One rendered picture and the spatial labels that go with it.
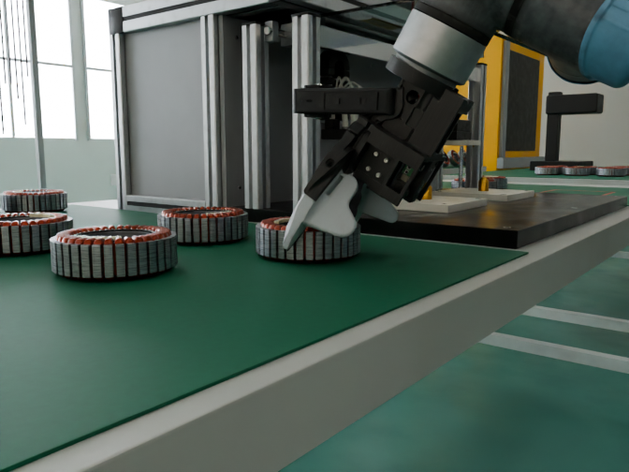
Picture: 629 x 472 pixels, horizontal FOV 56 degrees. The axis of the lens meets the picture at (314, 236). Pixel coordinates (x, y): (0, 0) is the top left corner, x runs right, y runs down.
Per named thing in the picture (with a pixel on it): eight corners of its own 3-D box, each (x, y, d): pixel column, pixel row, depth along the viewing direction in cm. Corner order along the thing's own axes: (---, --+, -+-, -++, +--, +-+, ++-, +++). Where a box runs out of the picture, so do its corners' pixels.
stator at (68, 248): (91, 258, 62) (88, 222, 61) (194, 260, 60) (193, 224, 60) (24, 281, 51) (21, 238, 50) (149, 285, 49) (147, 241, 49)
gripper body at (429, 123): (391, 213, 54) (460, 94, 50) (320, 165, 57) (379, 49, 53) (417, 206, 61) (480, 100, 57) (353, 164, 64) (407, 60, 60)
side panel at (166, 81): (230, 218, 98) (226, 17, 94) (217, 220, 96) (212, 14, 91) (130, 208, 115) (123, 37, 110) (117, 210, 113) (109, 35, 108)
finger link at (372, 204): (380, 254, 67) (396, 201, 60) (339, 226, 69) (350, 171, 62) (395, 238, 69) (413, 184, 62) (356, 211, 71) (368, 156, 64)
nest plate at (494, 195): (533, 196, 117) (534, 190, 117) (506, 201, 105) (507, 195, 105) (462, 193, 126) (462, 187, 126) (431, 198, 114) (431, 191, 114)
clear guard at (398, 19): (551, 57, 92) (553, 17, 91) (493, 33, 73) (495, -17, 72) (373, 73, 112) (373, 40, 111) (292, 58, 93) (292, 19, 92)
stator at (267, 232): (376, 251, 66) (376, 217, 65) (331, 269, 56) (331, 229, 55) (289, 243, 71) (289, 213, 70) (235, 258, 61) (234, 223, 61)
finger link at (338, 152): (313, 194, 53) (372, 125, 55) (299, 184, 54) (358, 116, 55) (319, 214, 58) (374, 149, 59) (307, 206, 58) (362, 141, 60)
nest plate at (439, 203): (487, 205, 98) (488, 198, 98) (447, 213, 86) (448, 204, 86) (407, 200, 107) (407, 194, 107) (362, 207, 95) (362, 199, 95)
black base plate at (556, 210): (626, 207, 118) (627, 196, 118) (517, 249, 68) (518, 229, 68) (416, 196, 147) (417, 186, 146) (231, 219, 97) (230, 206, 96)
